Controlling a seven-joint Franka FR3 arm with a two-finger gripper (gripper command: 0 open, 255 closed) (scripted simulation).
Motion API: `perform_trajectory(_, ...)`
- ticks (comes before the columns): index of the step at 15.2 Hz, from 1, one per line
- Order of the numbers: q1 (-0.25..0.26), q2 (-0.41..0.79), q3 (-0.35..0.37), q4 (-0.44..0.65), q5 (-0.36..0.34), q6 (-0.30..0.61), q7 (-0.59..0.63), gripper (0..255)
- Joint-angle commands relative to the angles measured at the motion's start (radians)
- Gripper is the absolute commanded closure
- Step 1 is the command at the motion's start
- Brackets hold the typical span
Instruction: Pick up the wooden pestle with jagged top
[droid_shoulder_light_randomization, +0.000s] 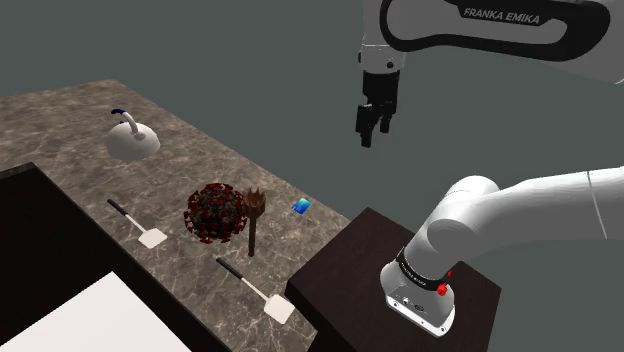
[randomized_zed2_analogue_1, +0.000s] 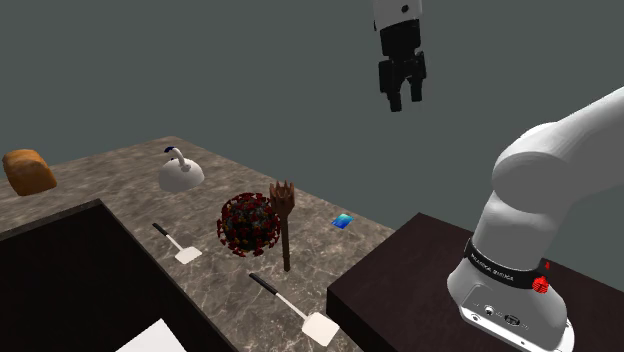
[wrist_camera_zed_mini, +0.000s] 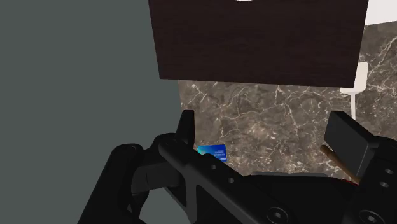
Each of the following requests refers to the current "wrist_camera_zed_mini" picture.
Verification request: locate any blue card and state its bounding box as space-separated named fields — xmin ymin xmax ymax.
xmin=197 ymin=144 xmax=228 ymax=163

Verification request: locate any white chair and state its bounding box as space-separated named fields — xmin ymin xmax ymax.
xmin=339 ymin=61 xmax=369 ymax=120

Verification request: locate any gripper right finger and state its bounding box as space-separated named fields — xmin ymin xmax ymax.
xmin=324 ymin=111 xmax=397 ymax=224

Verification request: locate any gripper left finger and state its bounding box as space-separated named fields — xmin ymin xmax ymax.
xmin=77 ymin=109 xmax=267 ymax=224

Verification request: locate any brown wooden stick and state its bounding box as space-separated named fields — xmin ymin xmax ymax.
xmin=319 ymin=144 xmax=361 ymax=185

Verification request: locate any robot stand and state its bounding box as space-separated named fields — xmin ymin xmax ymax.
xmin=148 ymin=0 xmax=370 ymax=88

